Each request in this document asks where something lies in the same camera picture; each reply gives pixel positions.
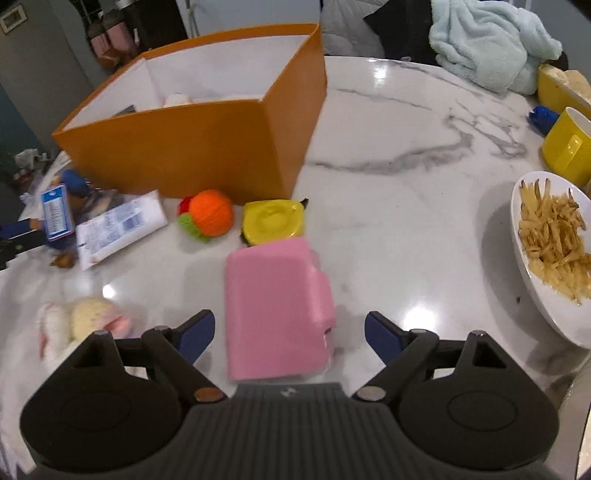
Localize framed wall picture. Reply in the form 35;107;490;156
0;4;27;34

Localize yellow mug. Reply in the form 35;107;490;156
540;106;591;187

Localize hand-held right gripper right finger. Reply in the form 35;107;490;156
353;311;511;402

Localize small blue white carton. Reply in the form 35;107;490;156
40;183;76;241

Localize white plate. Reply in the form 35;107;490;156
510;171;591;348

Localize white tube with barcode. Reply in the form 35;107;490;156
75;190;169;271

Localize french fries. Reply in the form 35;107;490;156
517;178;591;305

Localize orange cardboard box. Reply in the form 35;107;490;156
52;23;328;206

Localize pink yoga mat bags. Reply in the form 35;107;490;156
89;9;140;57

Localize light blue fleece robe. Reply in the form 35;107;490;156
429;0;563;96

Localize yellow bowl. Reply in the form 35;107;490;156
536;64;591;119

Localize blue snack packet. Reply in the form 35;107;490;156
527;105;562;136

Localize black jacket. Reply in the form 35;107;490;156
364;0;440;66

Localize pink wallet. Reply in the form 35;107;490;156
225;237;336;381

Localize blue plush figure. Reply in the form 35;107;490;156
59;169;95;200

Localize pink-eared white crochet bunny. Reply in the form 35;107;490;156
38;296;134;363

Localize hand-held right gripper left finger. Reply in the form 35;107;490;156
68;310;228;403

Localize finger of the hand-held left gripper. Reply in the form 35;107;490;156
0;222;48;271

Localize grey quilted coat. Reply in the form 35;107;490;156
320;0;385;59

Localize orange crochet ball toy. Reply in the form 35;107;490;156
178;189;235;243

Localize yellow plastic toy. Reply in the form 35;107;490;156
239;198;309;247

